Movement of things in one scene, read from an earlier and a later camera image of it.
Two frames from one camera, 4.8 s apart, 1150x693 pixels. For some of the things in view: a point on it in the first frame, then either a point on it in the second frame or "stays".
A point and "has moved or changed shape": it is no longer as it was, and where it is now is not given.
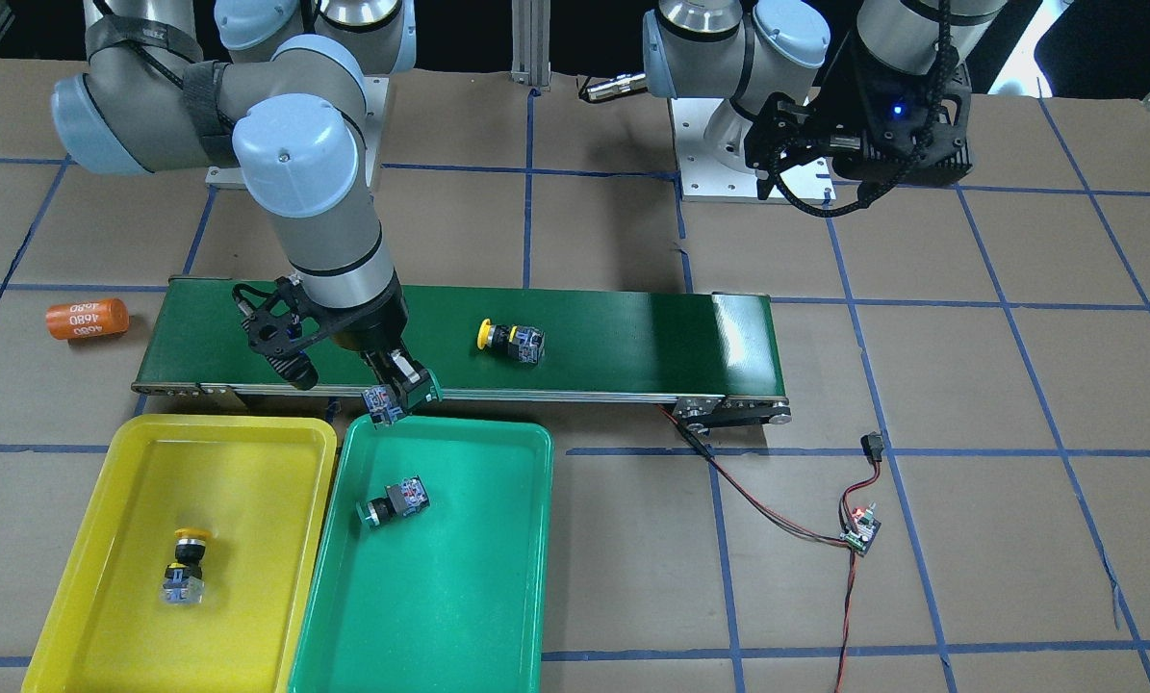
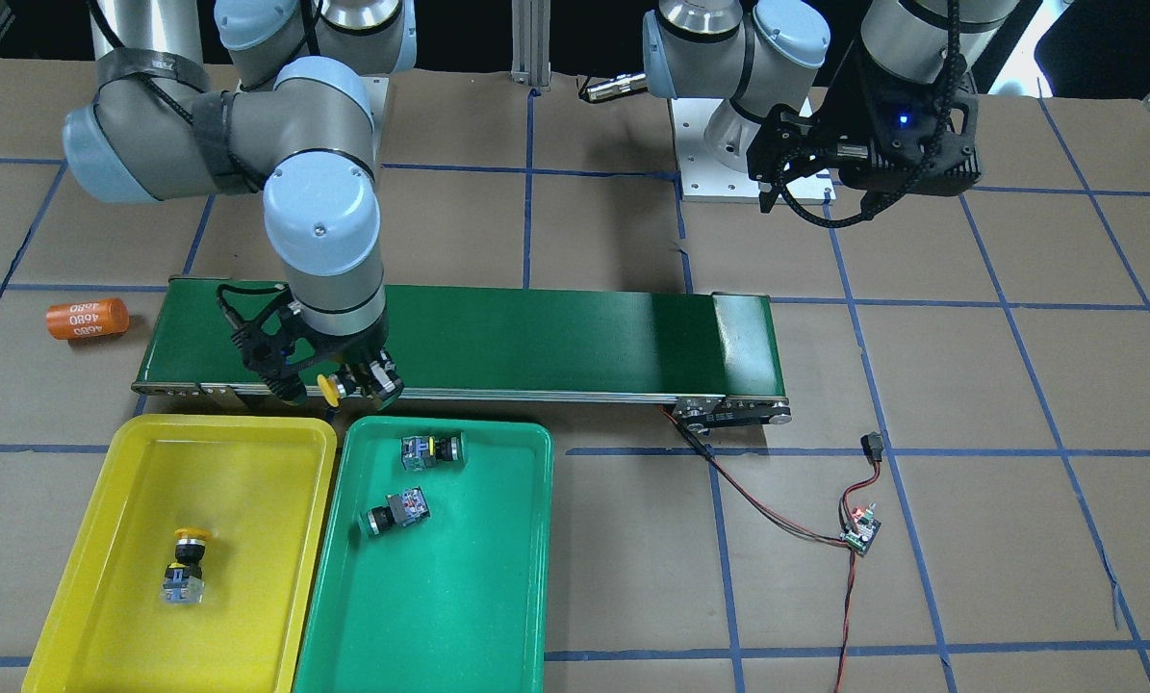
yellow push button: x=525 y=345 to x=329 y=389
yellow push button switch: x=183 y=581 stays
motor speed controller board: x=861 y=531 stays
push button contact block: x=383 y=405 to x=420 y=451
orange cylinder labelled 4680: x=87 y=319 stays
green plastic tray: x=451 y=597 stays
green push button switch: x=403 y=499 has moved or changed shape
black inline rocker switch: x=872 y=446 stays
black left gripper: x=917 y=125 stays
